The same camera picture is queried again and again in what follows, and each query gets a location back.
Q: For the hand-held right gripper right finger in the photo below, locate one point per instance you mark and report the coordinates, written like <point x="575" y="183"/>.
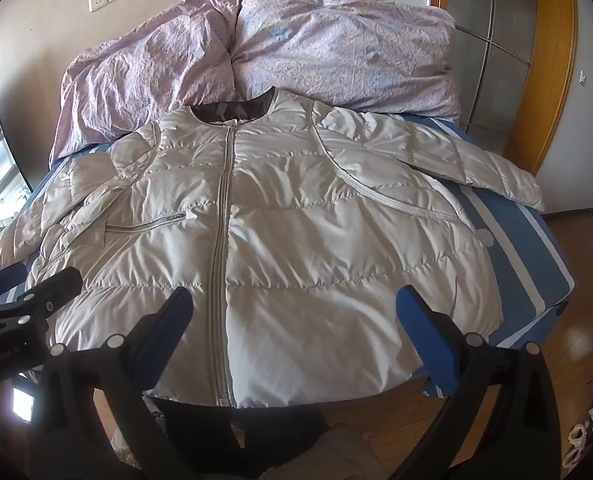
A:
<point x="426" y="345"/>

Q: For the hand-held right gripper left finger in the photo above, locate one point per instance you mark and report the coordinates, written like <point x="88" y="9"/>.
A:
<point x="169" y="325"/>

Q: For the white tape rolls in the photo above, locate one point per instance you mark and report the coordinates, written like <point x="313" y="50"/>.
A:
<point x="581" y="435"/>

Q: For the beige puffer jacket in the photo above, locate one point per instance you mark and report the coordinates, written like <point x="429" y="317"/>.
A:
<point x="286" y="240"/>

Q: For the small white wall plate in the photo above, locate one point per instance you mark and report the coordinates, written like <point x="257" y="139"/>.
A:
<point x="582" y="76"/>

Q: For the blue white striped bed sheet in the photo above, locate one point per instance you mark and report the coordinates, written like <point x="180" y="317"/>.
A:
<point x="516" y="260"/>

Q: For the pink floral duvet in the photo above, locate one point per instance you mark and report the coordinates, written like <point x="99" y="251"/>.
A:
<point x="326" y="50"/>

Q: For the frosted glass door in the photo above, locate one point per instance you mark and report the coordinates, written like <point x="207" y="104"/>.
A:
<point x="501" y="20"/>

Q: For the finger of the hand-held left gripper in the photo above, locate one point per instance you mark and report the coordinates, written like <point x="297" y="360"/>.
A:
<point x="6" y="285"/>
<point x="51" y="295"/>

